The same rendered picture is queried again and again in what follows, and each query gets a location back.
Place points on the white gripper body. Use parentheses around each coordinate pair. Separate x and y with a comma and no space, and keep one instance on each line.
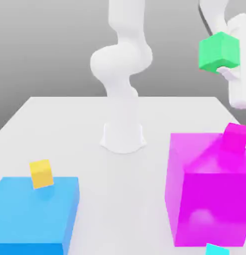
(244,89)

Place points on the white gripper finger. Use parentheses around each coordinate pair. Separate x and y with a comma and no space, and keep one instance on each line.
(229,73)

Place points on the small green cube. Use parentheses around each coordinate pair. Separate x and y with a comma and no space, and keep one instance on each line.
(216,51)

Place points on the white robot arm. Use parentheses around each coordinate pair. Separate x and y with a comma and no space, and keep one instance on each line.
(123,59)

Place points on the small magenta cube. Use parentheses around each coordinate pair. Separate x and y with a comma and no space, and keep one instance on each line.
(235,135)

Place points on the small cyan cube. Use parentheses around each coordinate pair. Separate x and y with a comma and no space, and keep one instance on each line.
(216,250)

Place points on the small yellow cube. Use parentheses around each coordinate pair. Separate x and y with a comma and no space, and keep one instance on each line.
(41,175)

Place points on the large magenta box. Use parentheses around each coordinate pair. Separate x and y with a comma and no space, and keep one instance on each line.
(210,199)

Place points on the large blue box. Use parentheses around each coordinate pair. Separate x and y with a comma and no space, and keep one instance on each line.
(29,215)

